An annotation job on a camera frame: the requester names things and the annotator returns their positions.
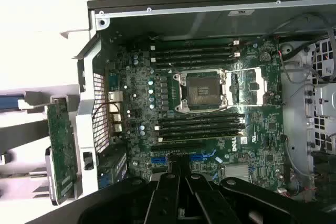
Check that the black plastic shroud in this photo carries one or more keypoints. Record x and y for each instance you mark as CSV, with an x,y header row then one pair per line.
x,y
325,163

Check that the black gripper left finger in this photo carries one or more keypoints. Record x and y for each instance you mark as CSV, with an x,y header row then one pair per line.
x,y
162,203

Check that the metal socket cover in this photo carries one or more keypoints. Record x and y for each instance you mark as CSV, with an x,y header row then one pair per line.
x,y
246,87

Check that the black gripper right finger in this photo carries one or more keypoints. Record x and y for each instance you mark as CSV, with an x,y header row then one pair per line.
x,y
204,203

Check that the thin metal locking lever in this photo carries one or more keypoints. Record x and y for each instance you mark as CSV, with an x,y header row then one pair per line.
x,y
204,109

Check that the metal disk bay cage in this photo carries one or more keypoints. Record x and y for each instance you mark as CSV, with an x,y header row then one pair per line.
x,y
323,98

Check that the black RAM slot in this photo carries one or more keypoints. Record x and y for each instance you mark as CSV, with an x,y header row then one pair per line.
x,y
199,130
194,44
199,136
194,50
194,62
194,56
199,118
199,124

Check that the round coin cell battery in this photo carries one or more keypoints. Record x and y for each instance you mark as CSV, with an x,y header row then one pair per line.
x,y
265,57

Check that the silver rear port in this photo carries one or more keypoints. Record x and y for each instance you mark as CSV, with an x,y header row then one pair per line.
x,y
115,96
117,127
115,111

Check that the CPU socket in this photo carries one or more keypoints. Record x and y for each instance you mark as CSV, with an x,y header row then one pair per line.
x,y
203,91

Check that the green motherboard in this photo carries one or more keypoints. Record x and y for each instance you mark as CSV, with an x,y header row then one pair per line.
x,y
262,129

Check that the blue expansion slot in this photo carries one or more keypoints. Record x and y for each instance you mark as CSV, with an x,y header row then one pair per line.
x,y
158,159

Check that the grey parts rack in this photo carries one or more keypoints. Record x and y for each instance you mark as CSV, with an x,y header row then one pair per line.
x,y
36,97

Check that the black open PC case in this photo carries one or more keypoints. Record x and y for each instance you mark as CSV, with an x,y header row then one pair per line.
x,y
210,22

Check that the silver chipset heatsink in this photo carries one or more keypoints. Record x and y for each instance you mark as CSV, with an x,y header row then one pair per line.
x,y
236,173

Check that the black expansion slot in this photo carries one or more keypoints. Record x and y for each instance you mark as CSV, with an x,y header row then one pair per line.
x,y
176,146

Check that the blue disk caddy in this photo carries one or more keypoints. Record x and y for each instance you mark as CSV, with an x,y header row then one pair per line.
x,y
10,102

